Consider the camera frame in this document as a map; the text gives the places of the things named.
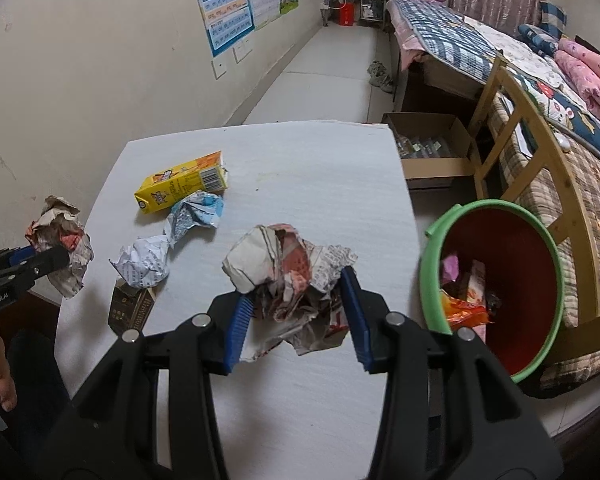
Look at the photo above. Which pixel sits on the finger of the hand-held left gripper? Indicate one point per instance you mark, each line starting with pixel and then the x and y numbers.
pixel 45 262
pixel 22 256

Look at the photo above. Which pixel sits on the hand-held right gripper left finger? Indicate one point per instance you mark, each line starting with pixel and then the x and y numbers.
pixel 237 325

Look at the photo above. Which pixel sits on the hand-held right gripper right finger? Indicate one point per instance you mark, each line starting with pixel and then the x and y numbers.
pixel 355 310

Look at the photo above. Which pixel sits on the small newspaper ball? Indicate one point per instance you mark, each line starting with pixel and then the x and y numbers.
pixel 60 230

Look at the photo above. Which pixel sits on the large newspaper ball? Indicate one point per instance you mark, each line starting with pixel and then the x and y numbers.
pixel 280 265

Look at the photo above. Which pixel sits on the dark brown small box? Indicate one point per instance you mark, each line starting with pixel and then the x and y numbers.
pixel 127 310

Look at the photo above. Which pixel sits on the white printed paper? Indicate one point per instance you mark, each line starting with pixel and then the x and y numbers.
pixel 145 260

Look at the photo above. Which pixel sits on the pink wrapper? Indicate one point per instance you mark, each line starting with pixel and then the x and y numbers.
pixel 450 267

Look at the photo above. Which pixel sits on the orange snack bag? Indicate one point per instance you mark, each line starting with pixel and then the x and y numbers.
pixel 462 315

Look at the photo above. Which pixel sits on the blue white wrapper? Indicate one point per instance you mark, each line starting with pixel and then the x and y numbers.
pixel 195 215

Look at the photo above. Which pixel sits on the small colourful snack wrapper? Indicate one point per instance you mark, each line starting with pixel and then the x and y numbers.
pixel 475 280

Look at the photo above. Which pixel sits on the dark snack packet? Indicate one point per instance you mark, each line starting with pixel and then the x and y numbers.
pixel 494 300

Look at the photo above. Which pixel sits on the yellow carton box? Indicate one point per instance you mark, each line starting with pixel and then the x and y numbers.
pixel 180 185

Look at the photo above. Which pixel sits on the red bin with green rim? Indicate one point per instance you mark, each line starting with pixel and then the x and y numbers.
pixel 505 260

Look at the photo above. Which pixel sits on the cardboard box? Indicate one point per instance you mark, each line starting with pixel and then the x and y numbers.
pixel 430 167

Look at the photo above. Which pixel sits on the pair of grey shoes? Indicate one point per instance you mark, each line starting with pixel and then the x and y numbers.
pixel 380 76

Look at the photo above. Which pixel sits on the wooden chair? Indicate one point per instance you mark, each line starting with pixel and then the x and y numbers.
pixel 510 110

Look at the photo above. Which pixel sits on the pink hanging cloth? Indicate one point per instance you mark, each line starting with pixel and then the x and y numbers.
pixel 407 50

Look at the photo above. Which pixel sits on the blue plaid blanket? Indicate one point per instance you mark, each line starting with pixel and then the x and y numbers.
pixel 445 35

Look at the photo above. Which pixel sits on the red bucket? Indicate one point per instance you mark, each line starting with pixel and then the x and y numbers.
pixel 346 13

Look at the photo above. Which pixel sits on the navy cartoon blanket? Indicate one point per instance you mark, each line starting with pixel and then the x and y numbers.
pixel 595 130

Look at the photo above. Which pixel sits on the white floral sheet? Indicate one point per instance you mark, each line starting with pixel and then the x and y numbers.
pixel 515 50

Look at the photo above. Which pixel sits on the dark blue pillow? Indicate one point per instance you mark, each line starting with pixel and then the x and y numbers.
pixel 537 39

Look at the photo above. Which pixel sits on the pink quilt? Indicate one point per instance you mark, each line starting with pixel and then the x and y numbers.
pixel 585 70

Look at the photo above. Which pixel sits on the blue plaid pillow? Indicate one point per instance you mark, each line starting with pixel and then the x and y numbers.
pixel 552 16

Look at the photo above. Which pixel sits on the dark wooden bed frame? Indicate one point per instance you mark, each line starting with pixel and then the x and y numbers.
pixel 420 95

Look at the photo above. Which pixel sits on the white wall switch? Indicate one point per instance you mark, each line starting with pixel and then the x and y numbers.
pixel 219 68

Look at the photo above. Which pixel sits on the white wall socket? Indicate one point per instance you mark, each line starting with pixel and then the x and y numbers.
pixel 242 51

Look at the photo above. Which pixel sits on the blue chart wall poster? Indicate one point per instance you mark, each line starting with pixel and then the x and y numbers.
pixel 225 5

